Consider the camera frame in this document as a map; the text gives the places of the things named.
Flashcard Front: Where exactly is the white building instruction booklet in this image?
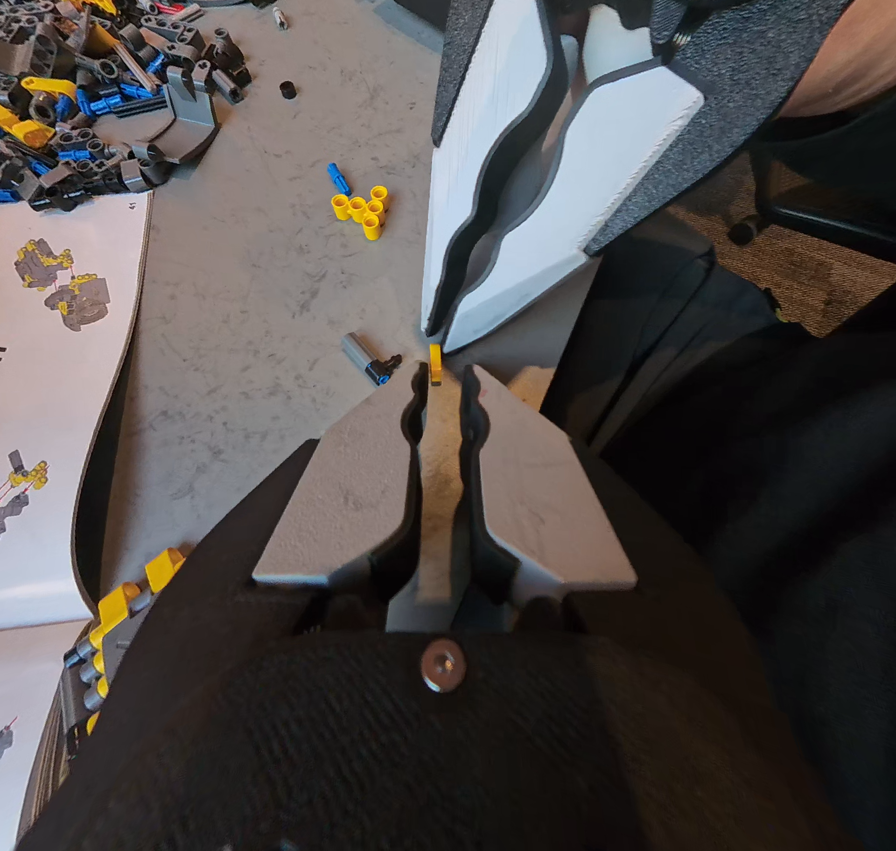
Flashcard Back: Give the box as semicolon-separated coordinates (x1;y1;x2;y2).
0;189;155;824

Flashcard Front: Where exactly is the black office chair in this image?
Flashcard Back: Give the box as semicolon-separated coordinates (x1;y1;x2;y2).
727;116;896;265

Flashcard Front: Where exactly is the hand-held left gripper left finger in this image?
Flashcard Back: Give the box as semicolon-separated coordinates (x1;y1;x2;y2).
252;362;431;591

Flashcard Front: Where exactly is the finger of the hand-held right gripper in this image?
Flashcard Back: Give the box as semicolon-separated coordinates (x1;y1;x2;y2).
421;0;555;338
443;6;704;355

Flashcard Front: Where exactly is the person's dark clothing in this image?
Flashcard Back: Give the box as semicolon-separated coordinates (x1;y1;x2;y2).
542;95;896;851

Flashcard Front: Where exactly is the person's right forearm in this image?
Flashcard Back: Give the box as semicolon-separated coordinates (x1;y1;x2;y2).
783;0;896;121

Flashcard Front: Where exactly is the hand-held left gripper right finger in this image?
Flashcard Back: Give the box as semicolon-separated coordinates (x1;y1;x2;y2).
459;364;638;601

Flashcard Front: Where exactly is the yellow ring cluster brick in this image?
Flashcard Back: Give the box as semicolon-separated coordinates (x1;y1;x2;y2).
330;185;391;242

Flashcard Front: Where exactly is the dark grey tube brick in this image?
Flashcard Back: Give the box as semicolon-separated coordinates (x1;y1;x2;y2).
341;331;382;380

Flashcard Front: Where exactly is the pile of toy brick parts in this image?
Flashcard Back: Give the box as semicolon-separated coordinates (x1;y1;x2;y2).
0;0;310;212

